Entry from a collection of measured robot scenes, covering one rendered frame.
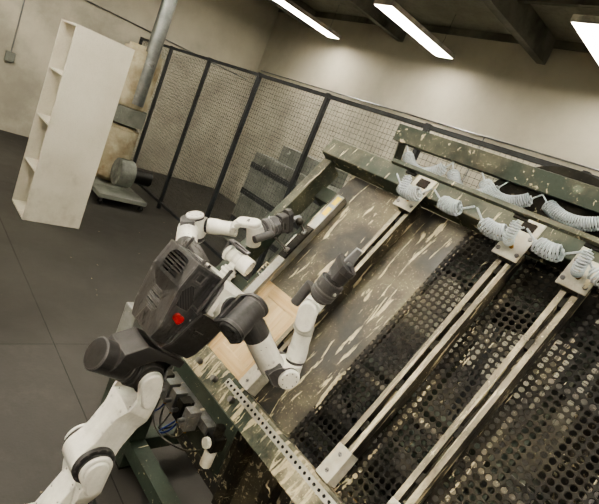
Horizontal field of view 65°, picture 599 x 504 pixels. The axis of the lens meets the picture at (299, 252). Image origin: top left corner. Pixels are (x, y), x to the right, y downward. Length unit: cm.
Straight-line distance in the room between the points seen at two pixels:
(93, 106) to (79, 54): 51
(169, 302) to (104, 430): 52
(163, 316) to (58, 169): 420
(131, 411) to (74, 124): 415
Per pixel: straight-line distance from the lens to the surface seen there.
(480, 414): 166
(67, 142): 559
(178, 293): 154
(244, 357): 210
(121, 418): 181
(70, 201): 578
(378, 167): 231
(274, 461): 184
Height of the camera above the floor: 190
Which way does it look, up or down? 13 degrees down
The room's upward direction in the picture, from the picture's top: 23 degrees clockwise
